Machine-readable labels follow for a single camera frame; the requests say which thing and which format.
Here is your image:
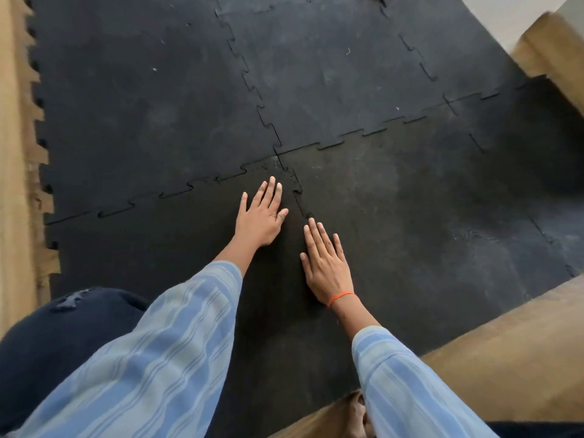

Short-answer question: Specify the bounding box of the person's bare foot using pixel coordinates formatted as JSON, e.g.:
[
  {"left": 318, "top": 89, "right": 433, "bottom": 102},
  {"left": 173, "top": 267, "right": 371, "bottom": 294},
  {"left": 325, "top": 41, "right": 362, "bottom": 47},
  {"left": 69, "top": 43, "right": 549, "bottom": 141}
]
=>
[{"left": 341, "top": 391, "right": 377, "bottom": 438}]

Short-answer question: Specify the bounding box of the person's right hand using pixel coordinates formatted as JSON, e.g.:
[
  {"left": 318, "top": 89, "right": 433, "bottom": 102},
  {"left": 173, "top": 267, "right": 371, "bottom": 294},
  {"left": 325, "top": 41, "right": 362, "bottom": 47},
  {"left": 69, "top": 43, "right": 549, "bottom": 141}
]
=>
[{"left": 300, "top": 218, "right": 356, "bottom": 307}]

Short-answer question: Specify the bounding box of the person's left hand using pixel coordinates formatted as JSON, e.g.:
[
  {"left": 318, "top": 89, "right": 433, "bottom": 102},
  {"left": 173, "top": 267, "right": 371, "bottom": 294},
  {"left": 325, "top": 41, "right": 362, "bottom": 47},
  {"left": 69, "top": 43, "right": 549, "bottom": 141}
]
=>
[{"left": 234, "top": 176, "right": 289, "bottom": 249}]

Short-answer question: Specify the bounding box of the person's right forearm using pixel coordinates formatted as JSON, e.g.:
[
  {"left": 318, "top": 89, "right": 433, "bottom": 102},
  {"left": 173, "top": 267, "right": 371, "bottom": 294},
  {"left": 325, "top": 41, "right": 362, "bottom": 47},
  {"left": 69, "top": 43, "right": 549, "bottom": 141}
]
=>
[{"left": 329, "top": 294, "right": 502, "bottom": 438}]

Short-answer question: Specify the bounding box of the black interlocking rubber mat tile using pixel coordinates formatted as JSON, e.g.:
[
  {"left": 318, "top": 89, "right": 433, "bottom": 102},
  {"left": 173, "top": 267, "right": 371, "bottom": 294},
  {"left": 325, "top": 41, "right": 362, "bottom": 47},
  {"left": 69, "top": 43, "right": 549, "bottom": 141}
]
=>
[
  {"left": 276, "top": 102, "right": 576, "bottom": 438},
  {"left": 43, "top": 155, "right": 329, "bottom": 438},
  {"left": 443, "top": 74, "right": 584, "bottom": 276},
  {"left": 214, "top": 0, "right": 459, "bottom": 155},
  {"left": 378, "top": 0, "right": 531, "bottom": 104},
  {"left": 25, "top": 0, "right": 284, "bottom": 226}
]

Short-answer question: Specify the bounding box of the person's leg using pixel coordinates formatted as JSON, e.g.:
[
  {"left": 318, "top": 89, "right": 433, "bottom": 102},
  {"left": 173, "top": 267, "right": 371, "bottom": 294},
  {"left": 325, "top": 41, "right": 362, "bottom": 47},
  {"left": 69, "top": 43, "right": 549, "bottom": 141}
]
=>
[
  {"left": 0, "top": 287, "right": 152, "bottom": 435},
  {"left": 485, "top": 421, "right": 584, "bottom": 438}
]

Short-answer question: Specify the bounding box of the person's left leg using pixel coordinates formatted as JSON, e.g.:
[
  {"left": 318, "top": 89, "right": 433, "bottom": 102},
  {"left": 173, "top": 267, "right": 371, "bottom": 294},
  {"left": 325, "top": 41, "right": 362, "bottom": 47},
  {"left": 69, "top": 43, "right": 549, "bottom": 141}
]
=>
[{"left": 0, "top": 287, "right": 152, "bottom": 435}]

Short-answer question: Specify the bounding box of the person's left forearm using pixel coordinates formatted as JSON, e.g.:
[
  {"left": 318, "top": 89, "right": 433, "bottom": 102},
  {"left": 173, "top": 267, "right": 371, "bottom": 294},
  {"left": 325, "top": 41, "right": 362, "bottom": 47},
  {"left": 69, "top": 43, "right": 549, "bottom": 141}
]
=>
[{"left": 11, "top": 235, "right": 263, "bottom": 438}]

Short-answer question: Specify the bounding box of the orange wrist thread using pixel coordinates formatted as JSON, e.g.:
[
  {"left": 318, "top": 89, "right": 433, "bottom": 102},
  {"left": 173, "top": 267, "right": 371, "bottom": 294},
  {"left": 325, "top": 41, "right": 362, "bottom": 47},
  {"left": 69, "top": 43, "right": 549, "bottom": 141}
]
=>
[{"left": 327, "top": 291, "right": 356, "bottom": 309}]

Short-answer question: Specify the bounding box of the person's right leg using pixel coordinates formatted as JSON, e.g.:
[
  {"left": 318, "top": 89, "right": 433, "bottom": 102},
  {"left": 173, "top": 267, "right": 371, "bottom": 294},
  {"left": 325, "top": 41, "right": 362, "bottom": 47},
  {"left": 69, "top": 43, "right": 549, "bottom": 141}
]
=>
[{"left": 485, "top": 421, "right": 584, "bottom": 438}]

